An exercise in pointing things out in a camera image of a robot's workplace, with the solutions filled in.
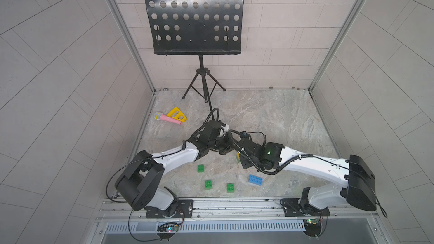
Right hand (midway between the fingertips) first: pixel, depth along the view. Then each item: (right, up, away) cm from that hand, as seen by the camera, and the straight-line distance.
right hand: (242, 159), depth 78 cm
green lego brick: (-20, -5, +3) cm, 21 cm away
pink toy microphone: (-47, +19, +20) cm, 55 cm away
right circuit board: (+28, -25, -9) cm, 39 cm away
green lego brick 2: (-16, -13, +2) cm, 21 cm away
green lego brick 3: (-6, -11, -4) cm, 13 cm away
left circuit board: (-31, -24, -11) cm, 41 cm away
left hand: (+1, +7, 0) cm, 7 cm away
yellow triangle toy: (-38, +20, +24) cm, 49 cm away
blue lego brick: (+6, -10, 0) cm, 12 cm away
